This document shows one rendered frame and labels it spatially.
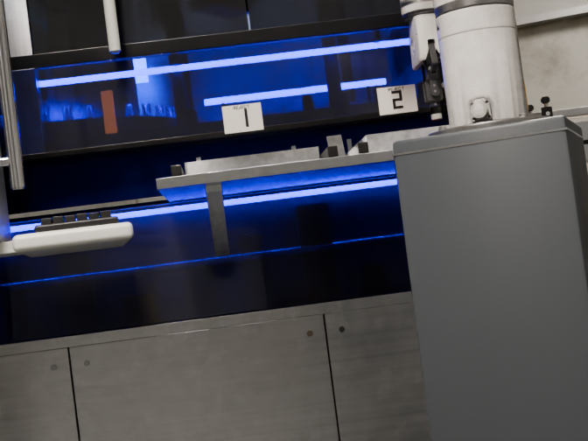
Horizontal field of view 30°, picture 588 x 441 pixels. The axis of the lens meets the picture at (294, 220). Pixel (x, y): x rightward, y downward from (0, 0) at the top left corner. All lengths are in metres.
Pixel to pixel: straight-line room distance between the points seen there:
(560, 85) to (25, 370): 7.54
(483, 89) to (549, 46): 7.92
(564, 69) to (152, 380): 7.46
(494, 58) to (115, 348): 1.12
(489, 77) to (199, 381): 1.04
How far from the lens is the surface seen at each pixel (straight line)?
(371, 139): 2.03
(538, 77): 9.54
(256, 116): 2.39
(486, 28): 1.67
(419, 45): 2.22
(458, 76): 1.67
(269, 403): 2.39
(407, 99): 2.43
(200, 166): 2.12
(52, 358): 2.41
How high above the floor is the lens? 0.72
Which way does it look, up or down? 2 degrees up
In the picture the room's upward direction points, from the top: 7 degrees counter-clockwise
